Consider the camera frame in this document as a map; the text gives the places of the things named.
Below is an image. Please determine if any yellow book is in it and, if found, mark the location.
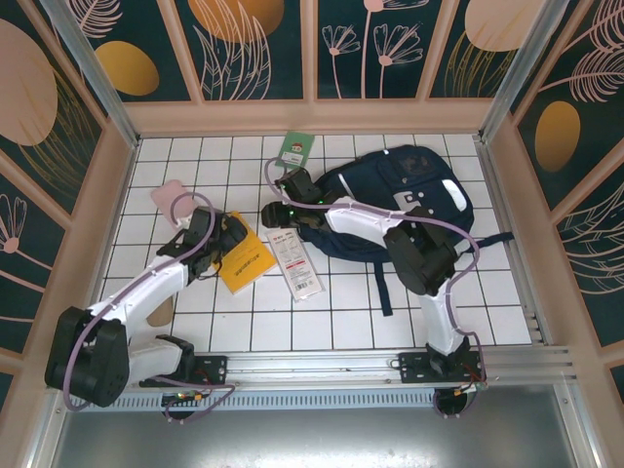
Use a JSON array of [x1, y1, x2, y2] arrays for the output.
[[217, 210, 278, 296]]

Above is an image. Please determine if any clear stationery pack with red label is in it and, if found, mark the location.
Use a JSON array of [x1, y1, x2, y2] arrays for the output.
[[265, 227, 327, 302]]

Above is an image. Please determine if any green booklet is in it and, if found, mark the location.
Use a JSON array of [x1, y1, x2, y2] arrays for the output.
[[276, 130, 317, 170]]

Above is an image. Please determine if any pink pencil case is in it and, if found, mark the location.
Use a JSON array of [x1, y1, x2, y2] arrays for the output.
[[149, 179, 197, 231]]

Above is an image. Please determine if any navy blue backpack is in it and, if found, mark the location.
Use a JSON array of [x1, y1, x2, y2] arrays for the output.
[[294, 144, 516, 317]]

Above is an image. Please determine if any tan flat item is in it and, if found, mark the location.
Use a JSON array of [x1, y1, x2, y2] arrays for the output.
[[147, 295, 176, 329]]

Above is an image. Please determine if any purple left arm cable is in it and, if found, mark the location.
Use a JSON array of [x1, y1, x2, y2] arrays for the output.
[[62, 191, 236, 426]]

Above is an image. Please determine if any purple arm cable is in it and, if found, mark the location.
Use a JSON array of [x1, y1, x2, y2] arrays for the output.
[[62, 191, 236, 426], [264, 156, 488, 420]]

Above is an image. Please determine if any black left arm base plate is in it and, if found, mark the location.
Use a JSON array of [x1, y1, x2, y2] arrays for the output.
[[138, 353, 230, 389]]

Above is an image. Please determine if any aluminium mounting rail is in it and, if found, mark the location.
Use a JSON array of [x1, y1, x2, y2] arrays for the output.
[[46, 344, 579, 391]]

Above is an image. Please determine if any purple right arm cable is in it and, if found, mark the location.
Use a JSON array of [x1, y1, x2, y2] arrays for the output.
[[264, 156, 488, 420]]

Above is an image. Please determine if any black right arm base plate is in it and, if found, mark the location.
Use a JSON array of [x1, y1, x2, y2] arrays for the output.
[[398, 347, 488, 387]]

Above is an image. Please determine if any slotted grey cable duct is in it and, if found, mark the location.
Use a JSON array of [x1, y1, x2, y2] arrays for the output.
[[65, 393, 562, 412]]

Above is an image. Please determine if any aluminium frame post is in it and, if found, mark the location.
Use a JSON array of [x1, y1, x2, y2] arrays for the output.
[[41, 0, 143, 150], [477, 0, 572, 143]]

